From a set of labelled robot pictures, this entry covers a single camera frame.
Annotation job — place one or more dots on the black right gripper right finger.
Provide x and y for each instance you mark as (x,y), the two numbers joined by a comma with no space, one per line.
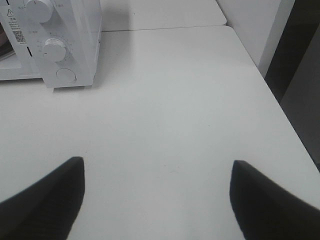
(266,211)

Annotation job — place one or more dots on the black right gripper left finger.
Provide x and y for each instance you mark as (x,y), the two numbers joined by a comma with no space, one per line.
(47,209)

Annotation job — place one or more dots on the round white door button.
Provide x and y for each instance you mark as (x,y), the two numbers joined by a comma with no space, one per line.
(66,75)

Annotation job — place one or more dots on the pink round plate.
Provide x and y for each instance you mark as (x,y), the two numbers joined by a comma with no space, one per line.
(3,36)

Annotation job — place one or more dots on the lower white timer knob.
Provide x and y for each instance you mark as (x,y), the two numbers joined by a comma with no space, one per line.
(54,50)

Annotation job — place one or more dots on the white microwave oven body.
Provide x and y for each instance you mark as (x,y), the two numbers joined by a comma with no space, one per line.
(78,23)

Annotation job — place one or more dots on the white warning label sticker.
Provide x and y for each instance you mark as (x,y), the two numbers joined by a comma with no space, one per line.
(10,24)

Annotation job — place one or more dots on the upper white power knob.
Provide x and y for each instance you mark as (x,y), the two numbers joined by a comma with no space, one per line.
(39,11)

